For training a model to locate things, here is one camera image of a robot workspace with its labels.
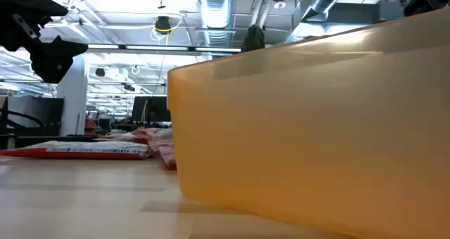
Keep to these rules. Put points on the red white popcorn bag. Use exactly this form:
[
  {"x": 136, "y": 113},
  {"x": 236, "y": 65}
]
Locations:
[
  {"x": 140, "y": 135},
  {"x": 161, "y": 145},
  {"x": 169, "y": 160},
  {"x": 88, "y": 149}
]

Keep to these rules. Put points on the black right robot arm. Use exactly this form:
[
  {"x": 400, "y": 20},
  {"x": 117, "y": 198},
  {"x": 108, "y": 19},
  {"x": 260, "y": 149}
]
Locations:
[{"x": 422, "y": 5}]

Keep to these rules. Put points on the round white ceiling sensor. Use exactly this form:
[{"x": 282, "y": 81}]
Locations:
[{"x": 279, "y": 3}]

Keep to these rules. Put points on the long ceiling light strip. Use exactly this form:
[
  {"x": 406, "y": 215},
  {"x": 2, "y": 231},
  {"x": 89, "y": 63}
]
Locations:
[{"x": 158, "y": 48}]

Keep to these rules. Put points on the white square pillar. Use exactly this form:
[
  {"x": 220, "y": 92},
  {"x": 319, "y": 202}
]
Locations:
[{"x": 72, "y": 98}]

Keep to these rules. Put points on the orange translucent plastic basket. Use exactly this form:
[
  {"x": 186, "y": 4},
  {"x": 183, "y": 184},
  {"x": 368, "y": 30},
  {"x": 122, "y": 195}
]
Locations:
[{"x": 299, "y": 144}]

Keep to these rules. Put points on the black round hanging device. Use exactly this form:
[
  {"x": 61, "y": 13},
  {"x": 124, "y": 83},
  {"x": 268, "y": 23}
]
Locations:
[{"x": 162, "y": 24}]

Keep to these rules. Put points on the black ceiling spotlight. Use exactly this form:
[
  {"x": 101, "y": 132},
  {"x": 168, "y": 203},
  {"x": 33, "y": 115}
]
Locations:
[
  {"x": 128, "y": 87},
  {"x": 100, "y": 72}
]

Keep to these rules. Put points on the dark grey partition panel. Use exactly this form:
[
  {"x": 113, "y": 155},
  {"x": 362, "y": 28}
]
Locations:
[{"x": 42, "y": 114}]

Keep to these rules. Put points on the silver spiral ventilation duct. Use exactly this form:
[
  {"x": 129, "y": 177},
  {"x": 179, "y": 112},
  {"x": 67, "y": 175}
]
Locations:
[
  {"x": 214, "y": 17},
  {"x": 323, "y": 1}
]

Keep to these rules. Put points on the black computer monitor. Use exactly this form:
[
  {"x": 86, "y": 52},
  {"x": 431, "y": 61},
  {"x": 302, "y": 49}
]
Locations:
[
  {"x": 140, "y": 109},
  {"x": 160, "y": 109}
]

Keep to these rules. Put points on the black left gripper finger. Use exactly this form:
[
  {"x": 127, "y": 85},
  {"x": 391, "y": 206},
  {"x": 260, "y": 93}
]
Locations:
[{"x": 52, "y": 61}]

